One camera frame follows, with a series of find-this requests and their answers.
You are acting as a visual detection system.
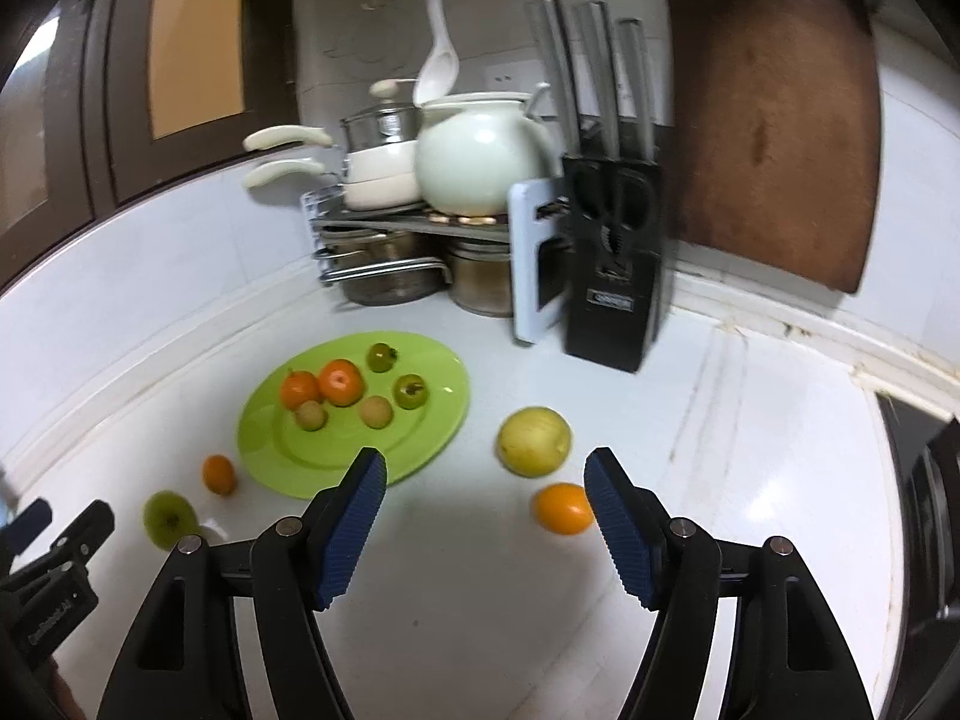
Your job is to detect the white ladle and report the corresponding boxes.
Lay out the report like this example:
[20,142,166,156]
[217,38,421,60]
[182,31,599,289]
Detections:
[412,0,460,107]

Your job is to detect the black kitchen scissors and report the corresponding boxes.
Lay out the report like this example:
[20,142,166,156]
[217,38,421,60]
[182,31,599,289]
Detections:
[577,165,653,256]

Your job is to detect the small orange tangerine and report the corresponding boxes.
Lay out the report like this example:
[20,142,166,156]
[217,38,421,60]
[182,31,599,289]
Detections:
[201,454,237,497]

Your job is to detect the black knife block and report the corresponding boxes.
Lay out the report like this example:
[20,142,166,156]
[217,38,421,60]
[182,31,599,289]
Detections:
[561,152,665,374]

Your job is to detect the steel pot with long handle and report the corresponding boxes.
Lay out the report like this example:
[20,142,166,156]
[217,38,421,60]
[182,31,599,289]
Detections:
[319,229,451,307]

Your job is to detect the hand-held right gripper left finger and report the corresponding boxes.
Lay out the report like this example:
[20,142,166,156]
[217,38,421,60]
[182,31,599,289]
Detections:
[96,446,389,720]

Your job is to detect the white metal pot rack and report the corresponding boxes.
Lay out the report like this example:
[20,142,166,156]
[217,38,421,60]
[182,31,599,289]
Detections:
[300,178,571,346]

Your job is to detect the steel-handled knife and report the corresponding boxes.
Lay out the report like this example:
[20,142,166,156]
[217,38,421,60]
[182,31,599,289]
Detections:
[615,17,657,162]
[571,1,622,158]

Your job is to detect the green plastic plate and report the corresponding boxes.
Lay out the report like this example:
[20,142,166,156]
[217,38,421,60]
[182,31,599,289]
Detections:
[236,331,472,500]

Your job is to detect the black stove top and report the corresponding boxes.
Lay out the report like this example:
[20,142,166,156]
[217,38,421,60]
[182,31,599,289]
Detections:
[874,390,960,691]

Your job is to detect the pale green ceramic pot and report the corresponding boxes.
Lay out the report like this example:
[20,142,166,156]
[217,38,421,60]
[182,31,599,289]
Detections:
[414,82,556,218]

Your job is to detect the brown wooden cutting board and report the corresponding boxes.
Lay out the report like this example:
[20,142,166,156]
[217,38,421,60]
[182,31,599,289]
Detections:
[660,0,882,295]

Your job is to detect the dark wooden wall cabinet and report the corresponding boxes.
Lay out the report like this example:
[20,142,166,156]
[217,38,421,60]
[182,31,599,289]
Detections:
[0,0,301,286]

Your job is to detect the yellow-green pear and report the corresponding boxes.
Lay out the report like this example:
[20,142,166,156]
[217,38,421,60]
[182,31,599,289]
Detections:
[496,406,572,478]

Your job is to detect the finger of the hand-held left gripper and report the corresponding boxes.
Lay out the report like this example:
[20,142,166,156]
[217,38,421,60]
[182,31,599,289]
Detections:
[4,499,116,590]
[0,496,53,560]

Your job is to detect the green apple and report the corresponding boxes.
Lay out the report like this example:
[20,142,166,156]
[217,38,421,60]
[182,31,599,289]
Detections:
[144,490,200,548]

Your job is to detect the white wall outlet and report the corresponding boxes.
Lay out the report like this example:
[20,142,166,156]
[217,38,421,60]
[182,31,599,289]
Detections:
[484,64,552,117]

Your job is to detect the white saucepan with glass lid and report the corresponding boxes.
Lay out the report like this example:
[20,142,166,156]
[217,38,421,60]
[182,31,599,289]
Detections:
[241,79,421,182]

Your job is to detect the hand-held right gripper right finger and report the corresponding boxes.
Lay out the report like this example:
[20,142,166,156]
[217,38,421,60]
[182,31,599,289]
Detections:
[583,446,875,720]

